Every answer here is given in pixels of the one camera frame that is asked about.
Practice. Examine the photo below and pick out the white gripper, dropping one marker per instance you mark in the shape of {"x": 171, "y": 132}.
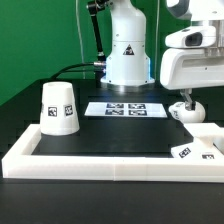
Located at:
{"x": 190, "y": 68}

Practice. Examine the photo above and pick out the white lamp bulb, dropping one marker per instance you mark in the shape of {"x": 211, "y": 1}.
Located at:
{"x": 180, "y": 113}

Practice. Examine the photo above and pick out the white lamp base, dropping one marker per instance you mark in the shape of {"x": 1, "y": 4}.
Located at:
{"x": 207, "y": 144}

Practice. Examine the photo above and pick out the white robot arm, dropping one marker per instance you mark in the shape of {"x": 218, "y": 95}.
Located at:
{"x": 128, "y": 64}

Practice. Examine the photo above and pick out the white lamp shade cone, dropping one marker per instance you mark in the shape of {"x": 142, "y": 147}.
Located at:
{"x": 58, "y": 115}

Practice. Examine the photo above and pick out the white marker tag sheet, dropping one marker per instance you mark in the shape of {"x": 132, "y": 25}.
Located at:
{"x": 111, "y": 109}

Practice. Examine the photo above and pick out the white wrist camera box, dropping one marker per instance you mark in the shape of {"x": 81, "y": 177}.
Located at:
{"x": 192, "y": 37}

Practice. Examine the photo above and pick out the white U-shaped frame wall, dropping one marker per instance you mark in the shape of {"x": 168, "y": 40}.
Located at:
{"x": 21, "y": 162}

